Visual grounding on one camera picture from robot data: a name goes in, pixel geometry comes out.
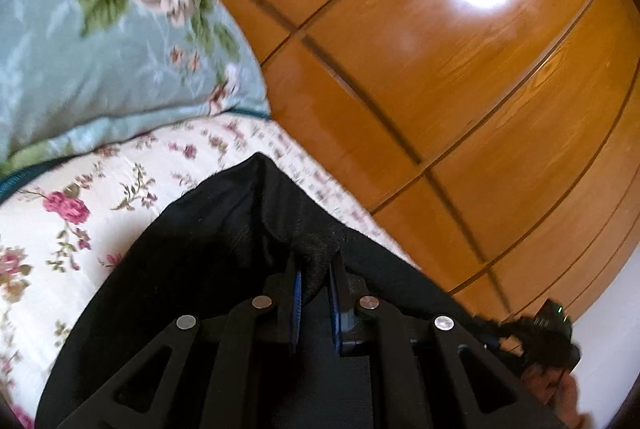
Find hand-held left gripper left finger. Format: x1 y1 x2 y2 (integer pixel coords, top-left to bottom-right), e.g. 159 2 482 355
55 254 306 429

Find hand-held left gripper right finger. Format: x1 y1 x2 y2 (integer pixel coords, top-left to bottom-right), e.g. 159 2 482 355
327 254 568 429

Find black pants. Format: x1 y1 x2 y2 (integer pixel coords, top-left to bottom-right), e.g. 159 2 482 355
35 154 571 429

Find person's right hand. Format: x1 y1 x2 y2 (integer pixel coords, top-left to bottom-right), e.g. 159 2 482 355
522 361 593 429

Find floral white bedspread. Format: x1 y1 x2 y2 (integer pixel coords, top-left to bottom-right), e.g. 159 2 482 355
0 111 423 429

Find wooden wardrobe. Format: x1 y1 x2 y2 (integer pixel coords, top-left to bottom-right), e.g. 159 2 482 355
55 0 640 325

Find green floral pillow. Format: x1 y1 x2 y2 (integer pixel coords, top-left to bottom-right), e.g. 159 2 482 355
0 0 273 174

